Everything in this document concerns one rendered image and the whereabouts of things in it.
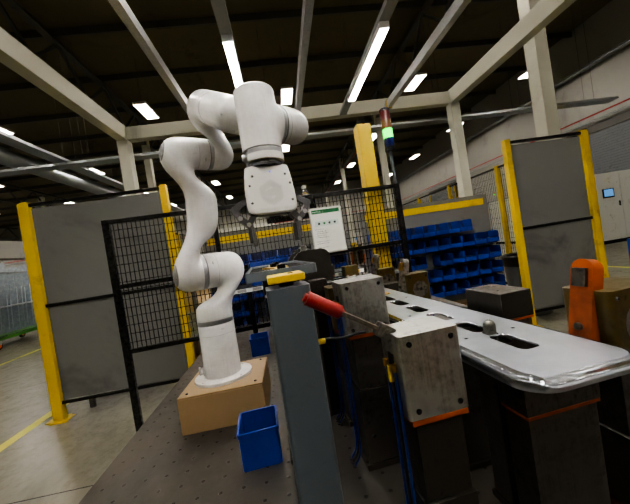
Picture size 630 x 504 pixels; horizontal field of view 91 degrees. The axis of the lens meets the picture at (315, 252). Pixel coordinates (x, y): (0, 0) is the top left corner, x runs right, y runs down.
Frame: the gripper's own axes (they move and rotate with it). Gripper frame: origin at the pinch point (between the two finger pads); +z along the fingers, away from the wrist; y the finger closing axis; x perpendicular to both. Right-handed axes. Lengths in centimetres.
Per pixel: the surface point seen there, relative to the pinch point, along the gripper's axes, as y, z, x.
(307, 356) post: -1.1, 19.8, -17.0
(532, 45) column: 686, -352, 424
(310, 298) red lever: -1.1, 9.7, -24.5
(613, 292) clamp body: 44, 17, -33
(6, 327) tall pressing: -548, 79, 898
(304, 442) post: -3.7, 33.0, -16.7
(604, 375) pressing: 29, 23, -39
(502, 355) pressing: 24.5, 22.6, -29.2
